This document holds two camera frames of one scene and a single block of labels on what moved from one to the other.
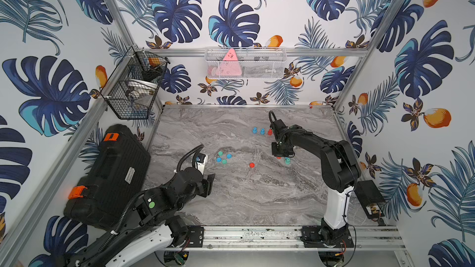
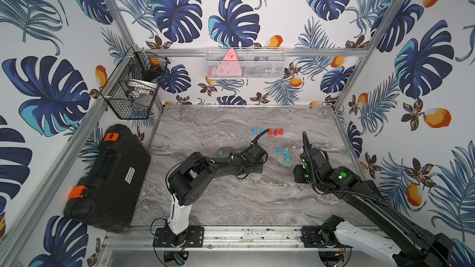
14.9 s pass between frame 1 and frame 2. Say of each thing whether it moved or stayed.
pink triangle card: stayed
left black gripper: moved
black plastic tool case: stayed
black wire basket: stayed
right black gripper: moved
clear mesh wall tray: stayed
